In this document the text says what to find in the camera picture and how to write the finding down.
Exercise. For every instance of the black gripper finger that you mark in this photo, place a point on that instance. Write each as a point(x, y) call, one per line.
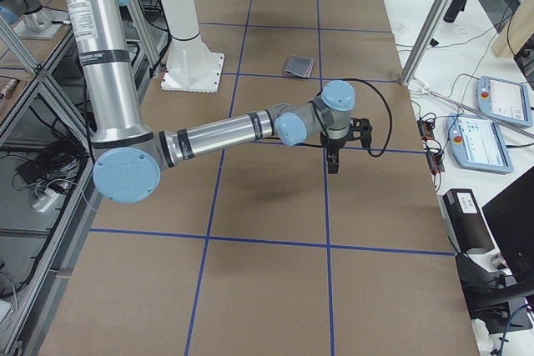
point(333, 163)

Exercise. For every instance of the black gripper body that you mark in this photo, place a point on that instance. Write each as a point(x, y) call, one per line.
point(334, 142)

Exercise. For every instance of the pink towel with grey back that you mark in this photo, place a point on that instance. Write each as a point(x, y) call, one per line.
point(298, 66)

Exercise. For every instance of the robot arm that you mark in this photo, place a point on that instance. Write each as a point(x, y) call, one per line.
point(131, 156)

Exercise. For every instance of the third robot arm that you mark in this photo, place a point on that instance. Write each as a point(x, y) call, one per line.
point(13, 10)

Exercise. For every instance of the long metal rod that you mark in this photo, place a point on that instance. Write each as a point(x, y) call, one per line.
point(464, 107)

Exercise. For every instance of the dark brown box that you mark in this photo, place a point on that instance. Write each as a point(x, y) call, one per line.
point(467, 223)

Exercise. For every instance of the near teach pendant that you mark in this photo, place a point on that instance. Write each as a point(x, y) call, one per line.
point(477, 144)

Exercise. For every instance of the teach pendant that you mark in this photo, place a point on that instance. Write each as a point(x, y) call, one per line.
point(504, 100)
point(477, 144)

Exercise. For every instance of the black bottle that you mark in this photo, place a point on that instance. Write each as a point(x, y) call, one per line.
point(453, 10)

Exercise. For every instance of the far teach pendant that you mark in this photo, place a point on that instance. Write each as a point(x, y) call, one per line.
point(504, 100)

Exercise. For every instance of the black monitor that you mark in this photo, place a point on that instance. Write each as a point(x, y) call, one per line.
point(509, 216)

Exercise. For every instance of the white power strip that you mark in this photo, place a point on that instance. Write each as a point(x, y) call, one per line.
point(45, 200)

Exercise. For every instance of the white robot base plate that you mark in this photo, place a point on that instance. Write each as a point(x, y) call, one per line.
point(188, 73)

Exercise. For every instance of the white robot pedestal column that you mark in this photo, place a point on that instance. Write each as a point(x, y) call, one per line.
point(181, 18)

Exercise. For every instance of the aluminium camera mast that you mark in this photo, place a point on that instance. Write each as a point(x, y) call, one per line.
point(434, 16)

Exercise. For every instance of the aluminium frame rack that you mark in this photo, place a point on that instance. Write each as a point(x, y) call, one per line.
point(44, 116)

